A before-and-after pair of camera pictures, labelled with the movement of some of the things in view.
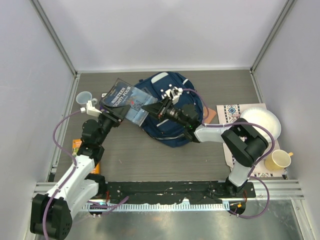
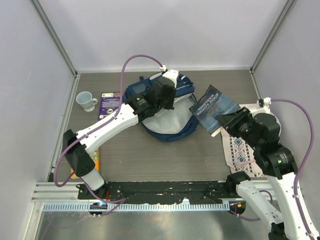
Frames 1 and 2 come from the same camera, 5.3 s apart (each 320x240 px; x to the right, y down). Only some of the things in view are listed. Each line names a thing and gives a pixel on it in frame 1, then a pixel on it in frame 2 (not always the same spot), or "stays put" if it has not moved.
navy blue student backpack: x=169 y=133 stays put
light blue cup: x=82 y=98 stays put
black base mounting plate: x=171 y=192 stays put
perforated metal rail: x=160 y=207 stays put
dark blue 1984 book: x=122 y=93 → x=211 y=104
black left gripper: x=117 y=115 → x=170 y=105
